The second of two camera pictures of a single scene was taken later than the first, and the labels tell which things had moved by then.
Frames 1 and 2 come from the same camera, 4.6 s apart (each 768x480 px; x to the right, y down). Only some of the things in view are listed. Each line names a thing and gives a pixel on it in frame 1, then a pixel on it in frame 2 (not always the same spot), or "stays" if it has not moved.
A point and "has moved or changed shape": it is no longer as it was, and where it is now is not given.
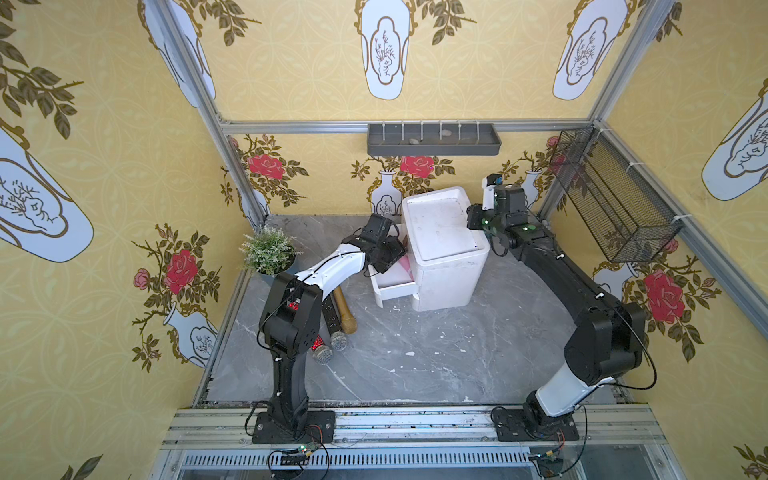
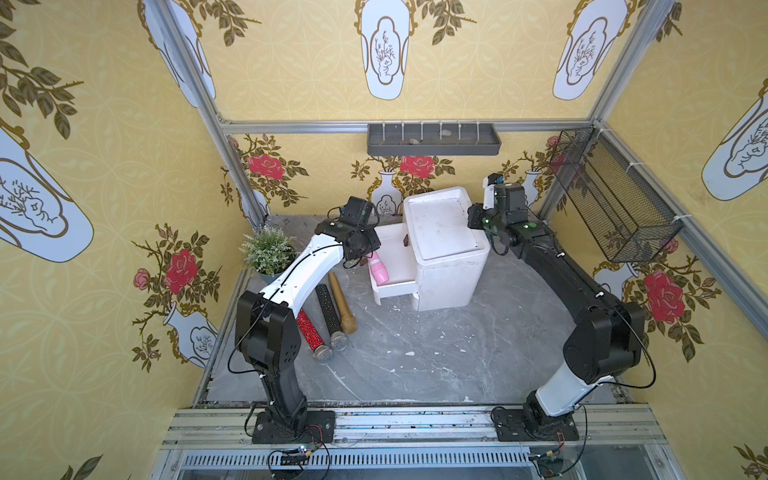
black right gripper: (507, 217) stays
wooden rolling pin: (347, 321) stays
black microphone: (338, 338) stays
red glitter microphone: (321, 353) stays
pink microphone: (405, 260) has moved or changed shape
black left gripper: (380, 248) to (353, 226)
